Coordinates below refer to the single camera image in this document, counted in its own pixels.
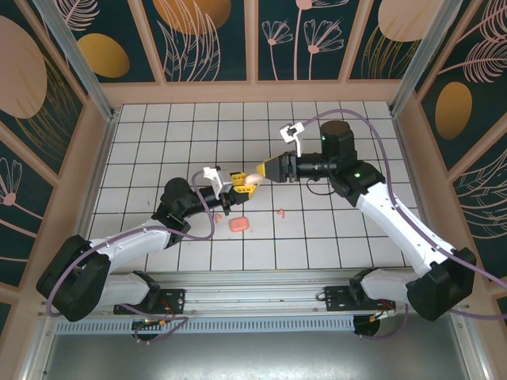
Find pink earbud charging case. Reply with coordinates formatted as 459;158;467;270
229;216;250;235

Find grey metal sheet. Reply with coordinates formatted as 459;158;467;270
39;312;484;380

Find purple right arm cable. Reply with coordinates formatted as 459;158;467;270
299;108;507;340

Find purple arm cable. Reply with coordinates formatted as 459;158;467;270
299;108;507;340
46;170;218;346

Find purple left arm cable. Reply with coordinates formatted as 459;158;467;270
46;170;218;346

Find aluminium side rail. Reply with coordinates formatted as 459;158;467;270
37;112;120;317
390;110;440;246

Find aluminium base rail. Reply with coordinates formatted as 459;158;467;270
37;270;472;318

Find aluminium frame post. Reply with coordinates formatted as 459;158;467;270
388;0;475;116
31;0;120;122

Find grey slotted cable duct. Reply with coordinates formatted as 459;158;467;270
55;315;356;335

